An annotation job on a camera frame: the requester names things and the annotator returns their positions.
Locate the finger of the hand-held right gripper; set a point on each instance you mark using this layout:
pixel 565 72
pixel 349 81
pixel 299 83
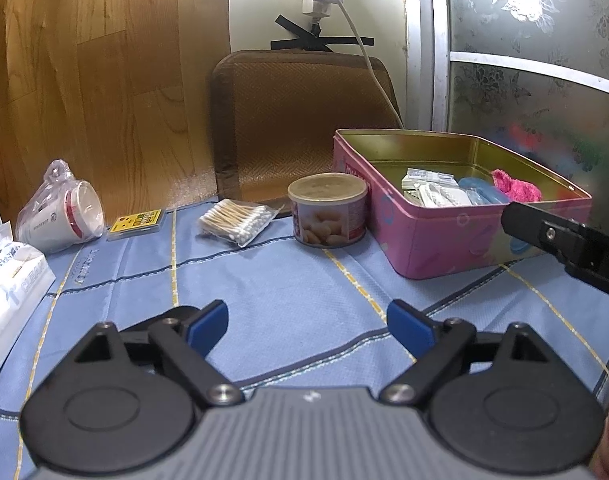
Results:
pixel 534 227

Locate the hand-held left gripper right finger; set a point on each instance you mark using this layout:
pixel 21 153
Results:
pixel 407 327

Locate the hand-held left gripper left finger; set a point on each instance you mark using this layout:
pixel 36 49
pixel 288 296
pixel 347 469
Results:
pixel 209 322

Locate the pink fuzzy sock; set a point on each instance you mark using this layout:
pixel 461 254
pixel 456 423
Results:
pixel 517 187

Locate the blue plastic case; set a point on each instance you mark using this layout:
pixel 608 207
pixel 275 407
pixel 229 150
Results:
pixel 479 190

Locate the pink tin box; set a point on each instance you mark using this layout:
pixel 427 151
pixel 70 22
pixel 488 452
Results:
pixel 434 240

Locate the bag of cotton swabs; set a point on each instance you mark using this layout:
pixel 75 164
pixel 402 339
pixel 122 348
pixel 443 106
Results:
pixel 237 220

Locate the white sachet packets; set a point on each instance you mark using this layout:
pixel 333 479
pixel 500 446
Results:
pixel 434 187

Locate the yellow card pack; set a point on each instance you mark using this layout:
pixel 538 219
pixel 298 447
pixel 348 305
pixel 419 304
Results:
pixel 134 223

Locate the blue tablecloth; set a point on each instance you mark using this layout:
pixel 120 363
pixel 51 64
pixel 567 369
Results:
pixel 294 300

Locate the round can with beige lid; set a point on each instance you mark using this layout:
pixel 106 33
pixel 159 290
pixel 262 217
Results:
pixel 329 210

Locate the plastic-wrapped white cup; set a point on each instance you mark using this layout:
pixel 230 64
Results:
pixel 59 220

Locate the frosted glass sliding door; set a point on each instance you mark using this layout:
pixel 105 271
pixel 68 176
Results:
pixel 534 35

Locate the white tissue pack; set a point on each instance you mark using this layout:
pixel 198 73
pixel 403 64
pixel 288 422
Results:
pixel 9 300

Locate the brown woven cushion mat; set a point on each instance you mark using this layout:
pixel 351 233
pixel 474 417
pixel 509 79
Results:
pixel 294 125

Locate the wooden board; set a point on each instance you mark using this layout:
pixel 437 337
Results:
pixel 109 85

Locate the crossed black tape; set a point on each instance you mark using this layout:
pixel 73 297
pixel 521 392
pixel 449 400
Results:
pixel 309 40

